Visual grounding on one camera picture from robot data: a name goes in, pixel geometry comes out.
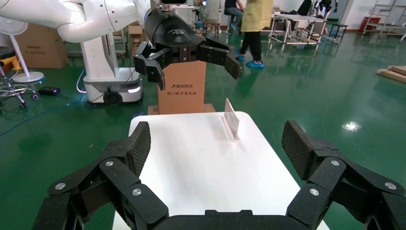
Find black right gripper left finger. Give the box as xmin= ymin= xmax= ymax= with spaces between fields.
xmin=32 ymin=121 xmax=169 ymax=230

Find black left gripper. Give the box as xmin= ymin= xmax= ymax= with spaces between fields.
xmin=133 ymin=8 xmax=244 ymax=91

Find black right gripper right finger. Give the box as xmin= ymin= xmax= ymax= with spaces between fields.
xmin=282 ymin=120 xmax=406 ymax=230

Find thin cardboard box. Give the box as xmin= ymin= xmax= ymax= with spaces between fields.
xmin=220 ymin=98 xmax=240 ymax=140

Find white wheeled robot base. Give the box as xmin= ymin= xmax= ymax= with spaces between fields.
xmin=80 ymin=33 xmax=144 ymax=105

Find tall printed cardboard box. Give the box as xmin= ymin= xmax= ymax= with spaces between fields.
xmin=158 ymin=60 xmax=207 ymax=115

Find wide printed cardboard box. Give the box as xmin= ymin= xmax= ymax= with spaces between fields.
xmin=14 ymin=23 xmax=69 ymax=70

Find seated person grey shirt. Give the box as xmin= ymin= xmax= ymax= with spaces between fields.
xmin=194 ymin=0 xmax=223 ymax=33

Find stacked small cardboard boxes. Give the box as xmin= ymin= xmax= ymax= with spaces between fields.
xmin=128 ymin=21 xmax=147 ymax=55

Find seated person dark shirt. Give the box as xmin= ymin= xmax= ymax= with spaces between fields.
xmin=223 ymin=0 xmax=246 ymax=35

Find person in yellow apron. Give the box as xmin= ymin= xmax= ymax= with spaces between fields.
xmin=235 ymin=0 xmax=274 ymax=69

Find black power brick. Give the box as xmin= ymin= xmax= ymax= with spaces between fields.
xmin=38 ymin=86 xmax=61 ymax=97

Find wooden plank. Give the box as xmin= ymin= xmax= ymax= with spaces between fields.
xmin=387 ymin=65 xmax=406 ymax=77
xmin=376 ymin=69 xmax=406 ymax=84

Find chrome swivel stool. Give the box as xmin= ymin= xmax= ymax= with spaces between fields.
xmin=0 ymin=46 xmax=39 ymax=109

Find black square stool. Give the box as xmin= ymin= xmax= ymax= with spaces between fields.
xmin=327 ymin=23 xmax=349 ymax=44

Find yellow plastic stool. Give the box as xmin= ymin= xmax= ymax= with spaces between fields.
xmin=2 ymin=55 xmax=23 ymax=71

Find white standing fan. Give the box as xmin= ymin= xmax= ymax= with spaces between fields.
xmin=0 ymin=16 xmax=45 ymax=84

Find metal shelf rack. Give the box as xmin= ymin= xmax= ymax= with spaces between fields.
xmin=362 ymin=0 xmax=406 ymax=43

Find blue floor cable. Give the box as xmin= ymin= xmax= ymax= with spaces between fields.
xmin=0 ymin=94 xmax=88 ymax=138

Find white cable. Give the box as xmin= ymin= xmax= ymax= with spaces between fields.
xmin=76 ymin=68 xmax=88 ymax=94

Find white frame work table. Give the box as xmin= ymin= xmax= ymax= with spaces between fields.
xmin=269 ymin=13 xmax=328 ymax=51

